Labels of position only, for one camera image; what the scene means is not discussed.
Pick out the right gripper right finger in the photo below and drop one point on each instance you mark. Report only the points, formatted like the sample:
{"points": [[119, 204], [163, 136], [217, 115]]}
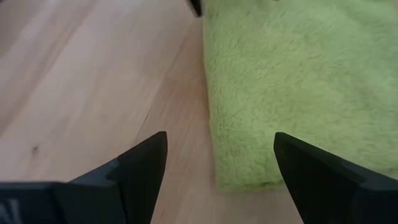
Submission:
{"points": [[326, 186]]}

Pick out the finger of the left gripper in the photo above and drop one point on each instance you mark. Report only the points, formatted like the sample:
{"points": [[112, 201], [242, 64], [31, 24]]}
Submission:
{"points": [[196, 7]]}

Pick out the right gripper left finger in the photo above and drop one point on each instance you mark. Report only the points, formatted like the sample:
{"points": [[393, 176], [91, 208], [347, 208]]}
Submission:
{"points": [[124, 193]]}

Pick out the green microfiber towel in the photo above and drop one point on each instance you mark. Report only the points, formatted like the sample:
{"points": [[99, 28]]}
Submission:
{"points": [[295, 87]]}

